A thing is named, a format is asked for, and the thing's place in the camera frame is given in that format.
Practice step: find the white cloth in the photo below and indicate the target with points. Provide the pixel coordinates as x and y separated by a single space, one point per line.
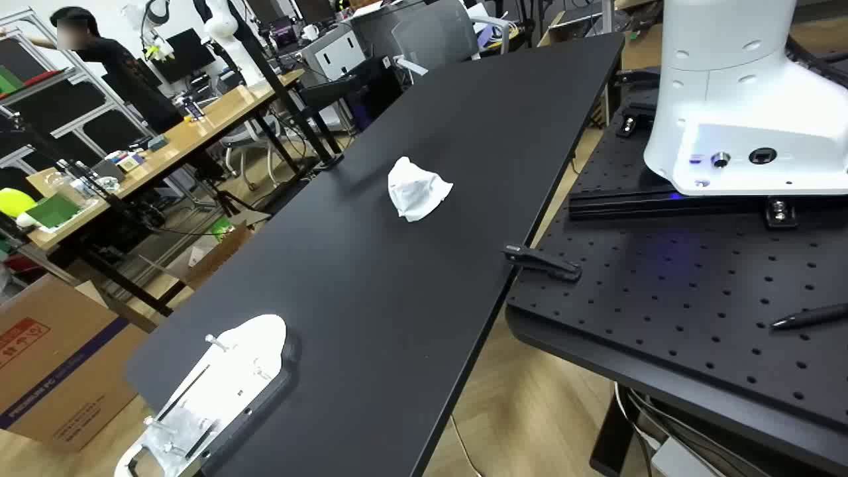
415 189

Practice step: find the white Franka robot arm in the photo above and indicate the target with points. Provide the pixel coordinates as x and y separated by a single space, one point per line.
732 97

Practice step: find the black table clamp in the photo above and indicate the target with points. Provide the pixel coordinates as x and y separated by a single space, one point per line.
541 262

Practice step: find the grey office chair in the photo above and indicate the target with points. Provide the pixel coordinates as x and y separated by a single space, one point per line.
432 36

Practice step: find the grey metal cabinet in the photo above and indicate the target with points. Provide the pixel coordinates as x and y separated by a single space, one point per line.
334 55

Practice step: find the small cardboard box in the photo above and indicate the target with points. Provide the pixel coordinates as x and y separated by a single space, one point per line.
215 256

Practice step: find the wooden desk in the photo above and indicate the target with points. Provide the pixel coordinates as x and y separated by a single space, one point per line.
189 133

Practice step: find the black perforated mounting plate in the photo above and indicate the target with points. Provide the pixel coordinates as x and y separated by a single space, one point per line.
699 300

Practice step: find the black laptop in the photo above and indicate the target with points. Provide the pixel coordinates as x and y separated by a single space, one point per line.
187 55

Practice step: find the person with black hair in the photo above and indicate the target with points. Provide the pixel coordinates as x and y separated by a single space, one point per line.
122 70

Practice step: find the green box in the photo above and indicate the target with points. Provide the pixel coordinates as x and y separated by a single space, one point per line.
55 213

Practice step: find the black pen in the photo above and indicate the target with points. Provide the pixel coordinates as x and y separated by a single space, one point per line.
809 316

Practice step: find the large cardboard box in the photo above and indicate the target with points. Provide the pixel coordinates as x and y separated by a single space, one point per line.
55 362

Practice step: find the yellow-green object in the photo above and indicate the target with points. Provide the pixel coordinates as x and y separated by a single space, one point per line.
15 202

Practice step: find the black aluminium rail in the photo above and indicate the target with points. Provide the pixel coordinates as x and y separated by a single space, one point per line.
618 205

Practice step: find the metal rail bracket bolt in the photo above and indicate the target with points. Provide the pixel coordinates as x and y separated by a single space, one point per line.
781 213

